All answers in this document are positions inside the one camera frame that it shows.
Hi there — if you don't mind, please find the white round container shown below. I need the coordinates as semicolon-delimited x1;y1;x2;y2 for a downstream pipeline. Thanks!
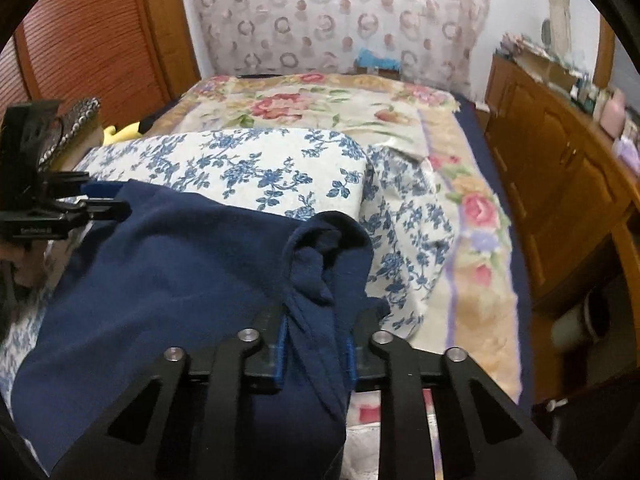
550;301;601;357

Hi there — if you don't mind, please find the yellow plush toy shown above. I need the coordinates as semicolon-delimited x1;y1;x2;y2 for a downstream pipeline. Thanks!
101;121;144;147

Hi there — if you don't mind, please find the pink bottle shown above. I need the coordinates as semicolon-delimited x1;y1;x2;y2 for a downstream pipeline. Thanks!
600;88;627;139

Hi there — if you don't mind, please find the cream rose floral blanket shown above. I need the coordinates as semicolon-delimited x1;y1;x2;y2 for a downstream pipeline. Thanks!
145;72;527;480

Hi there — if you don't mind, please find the navy bed sheet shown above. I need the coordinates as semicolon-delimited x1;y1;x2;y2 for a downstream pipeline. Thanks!
452;94;535;406

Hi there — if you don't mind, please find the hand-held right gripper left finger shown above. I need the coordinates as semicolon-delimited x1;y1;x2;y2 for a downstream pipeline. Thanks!
50;305;291;480

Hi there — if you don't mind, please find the person's left hand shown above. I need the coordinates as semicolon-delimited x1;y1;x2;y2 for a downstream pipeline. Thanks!
0;248;36;288

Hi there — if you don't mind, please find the open cardboard box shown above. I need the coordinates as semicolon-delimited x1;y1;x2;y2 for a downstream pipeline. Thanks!
515;52;577;94

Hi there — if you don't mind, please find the circle-patterned sheer curtain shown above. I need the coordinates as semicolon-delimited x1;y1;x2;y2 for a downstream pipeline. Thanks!
187;0;494;102

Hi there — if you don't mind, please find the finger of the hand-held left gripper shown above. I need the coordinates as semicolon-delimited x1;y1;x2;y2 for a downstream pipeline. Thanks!
55;173;124;197
62;200;133;224

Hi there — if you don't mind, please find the window with wooden frame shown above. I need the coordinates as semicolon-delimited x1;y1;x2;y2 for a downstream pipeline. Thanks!
596;14;640;113

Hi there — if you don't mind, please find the pile of floral papers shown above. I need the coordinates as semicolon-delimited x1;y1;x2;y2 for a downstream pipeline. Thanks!
497;32;552;59

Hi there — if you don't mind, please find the blue white floral quilt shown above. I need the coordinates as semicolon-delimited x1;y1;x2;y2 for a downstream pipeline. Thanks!
0;127;457;401

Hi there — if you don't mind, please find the navy t-shirt with orange print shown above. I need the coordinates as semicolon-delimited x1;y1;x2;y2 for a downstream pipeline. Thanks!
10;179;392;480

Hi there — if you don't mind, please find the lilac tissue pack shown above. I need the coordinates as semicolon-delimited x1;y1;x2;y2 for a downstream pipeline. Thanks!
612;135;640;163

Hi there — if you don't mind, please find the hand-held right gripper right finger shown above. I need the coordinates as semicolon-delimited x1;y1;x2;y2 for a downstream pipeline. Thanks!
344;297;581;480

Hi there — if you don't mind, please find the beige folded blanket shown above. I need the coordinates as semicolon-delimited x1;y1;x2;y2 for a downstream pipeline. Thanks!
50;127;109;174

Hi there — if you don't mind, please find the wooden slatted wardrobe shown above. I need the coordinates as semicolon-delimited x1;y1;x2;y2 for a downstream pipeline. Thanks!
0;0;202;133

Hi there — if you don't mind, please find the dark ring-patterned folded blanket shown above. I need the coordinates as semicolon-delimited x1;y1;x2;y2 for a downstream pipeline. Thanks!
37;96;104;171

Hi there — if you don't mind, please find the wooden sideboard cabinet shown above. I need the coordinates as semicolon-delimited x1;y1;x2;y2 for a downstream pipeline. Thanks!
482;54;640;313

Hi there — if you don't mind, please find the blue box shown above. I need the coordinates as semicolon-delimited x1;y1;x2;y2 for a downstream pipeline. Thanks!
354;48;404;77

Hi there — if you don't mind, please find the beige curtain strip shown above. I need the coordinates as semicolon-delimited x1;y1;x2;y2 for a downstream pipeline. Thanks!
544;0;572;54

